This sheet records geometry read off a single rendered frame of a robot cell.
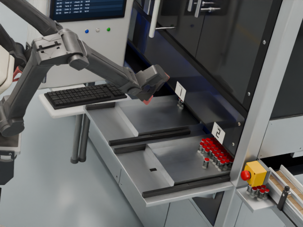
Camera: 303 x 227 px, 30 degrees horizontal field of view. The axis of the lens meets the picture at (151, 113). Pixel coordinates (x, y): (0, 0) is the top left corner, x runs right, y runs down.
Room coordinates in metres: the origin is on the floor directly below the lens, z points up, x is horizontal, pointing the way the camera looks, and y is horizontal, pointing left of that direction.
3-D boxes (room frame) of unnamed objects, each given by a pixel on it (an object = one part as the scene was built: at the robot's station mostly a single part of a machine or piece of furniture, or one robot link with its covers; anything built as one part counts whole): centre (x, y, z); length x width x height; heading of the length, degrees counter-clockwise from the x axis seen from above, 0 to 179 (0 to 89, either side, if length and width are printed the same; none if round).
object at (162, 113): (2.24, -0.04, 0.90); 0.34 x 0.26 x 0.04; 122
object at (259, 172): (1.80, -0.45, 1.00); 0.08 x 0.07 x 0.07; 122
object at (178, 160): (1.95, -0.22, 0.90); 0.34 x 0.26 x 0.04; 122
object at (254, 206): (1.81, -0.49, 0.87); 0.14 x 0.13 x 0.02; 122
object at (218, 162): (2.00, -0.29, 0.91); 0.18 x 0.02 x 0.05; 32
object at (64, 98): (2.43, 0.34, 0.82); 0.40 x 0.14 x 0.02; 126
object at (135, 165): (2.06, -0.07, 0.87); 0.70 x 0.48 x 0.02; 32
